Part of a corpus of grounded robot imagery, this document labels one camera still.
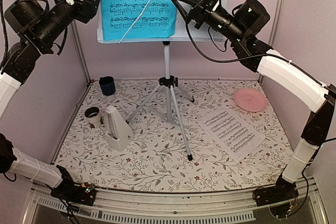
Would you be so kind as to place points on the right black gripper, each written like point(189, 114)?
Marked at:
point(199, 11)

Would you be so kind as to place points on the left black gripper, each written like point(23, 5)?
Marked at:
point(87, 8)

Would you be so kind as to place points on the light blue music stand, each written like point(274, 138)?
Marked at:
point(168, 82)

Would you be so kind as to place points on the blue sheet music page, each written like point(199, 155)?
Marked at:
point(137, 19)

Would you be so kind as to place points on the white metronome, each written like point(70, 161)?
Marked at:
point(118, 133)

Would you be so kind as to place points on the white sheet music page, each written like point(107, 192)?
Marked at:
point(234, 135)

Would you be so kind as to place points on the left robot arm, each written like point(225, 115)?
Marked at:
point(38, 26)

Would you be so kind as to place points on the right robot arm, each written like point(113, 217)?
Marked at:
point(241, 27)

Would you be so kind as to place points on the dark blue cup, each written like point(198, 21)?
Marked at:
point(107, 85)

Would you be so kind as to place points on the paper coffee cup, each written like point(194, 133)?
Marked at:
point(93, 117)

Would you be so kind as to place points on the pink plate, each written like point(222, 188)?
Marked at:
point(250, 100)

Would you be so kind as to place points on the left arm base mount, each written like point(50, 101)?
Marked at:
point(70, 191)

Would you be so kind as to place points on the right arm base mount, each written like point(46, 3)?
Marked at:
point(274, 194)

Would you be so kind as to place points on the front aluminium rail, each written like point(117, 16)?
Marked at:
point(121, 206)

